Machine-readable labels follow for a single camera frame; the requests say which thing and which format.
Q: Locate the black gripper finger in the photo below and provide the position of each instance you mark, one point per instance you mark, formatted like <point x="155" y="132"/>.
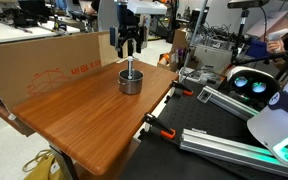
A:
<point x="120" y="48"/>
<point x="139" y="42"/>

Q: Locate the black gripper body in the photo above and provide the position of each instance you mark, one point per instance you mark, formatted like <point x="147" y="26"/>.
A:
<point x="128" y="25"/>

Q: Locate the black and white marker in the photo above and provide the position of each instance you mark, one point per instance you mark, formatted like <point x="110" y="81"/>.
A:
<point x="130" y="67"/>

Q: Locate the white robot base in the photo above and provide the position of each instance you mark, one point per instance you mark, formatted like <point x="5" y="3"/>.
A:
<point x="270" y="125"/>

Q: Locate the small metal cup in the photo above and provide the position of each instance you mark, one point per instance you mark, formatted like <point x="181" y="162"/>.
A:
<point x="130" y="86"/>

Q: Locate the far orange black clamp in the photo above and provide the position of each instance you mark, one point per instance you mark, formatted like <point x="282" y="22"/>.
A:
<point x="182" y="87"/>

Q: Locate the orange black clamp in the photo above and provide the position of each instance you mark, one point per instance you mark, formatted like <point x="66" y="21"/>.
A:
<point x="182" y="87"/>
<point x="165" y="130"/>

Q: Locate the near orange black clamp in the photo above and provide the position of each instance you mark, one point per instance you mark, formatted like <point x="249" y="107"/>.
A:
<point x="165" y="130"/>

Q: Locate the brown cardboard panel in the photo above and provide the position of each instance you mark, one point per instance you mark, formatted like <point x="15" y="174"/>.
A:
<point x="30" y="68"/>

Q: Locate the black perforated breadboard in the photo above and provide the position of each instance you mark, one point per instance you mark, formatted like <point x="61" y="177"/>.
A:
<point x="158" y="158"/>

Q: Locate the white VR headset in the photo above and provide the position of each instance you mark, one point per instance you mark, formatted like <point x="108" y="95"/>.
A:
<point x="252" y="85"/>

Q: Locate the yellow tote bag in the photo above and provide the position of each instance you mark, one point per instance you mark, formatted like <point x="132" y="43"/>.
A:
<point x="43" y="166"/>

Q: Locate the short aluminium rail bracket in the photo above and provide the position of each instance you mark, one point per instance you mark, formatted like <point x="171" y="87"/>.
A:
<point x="229" y="104"/>

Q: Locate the black camera on tripod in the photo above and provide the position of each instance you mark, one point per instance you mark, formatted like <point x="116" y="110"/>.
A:
<point x="244" y="5"/>

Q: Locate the long aluminium rail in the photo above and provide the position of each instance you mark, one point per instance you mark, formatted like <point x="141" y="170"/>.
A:
<point x="231" y="151"/>

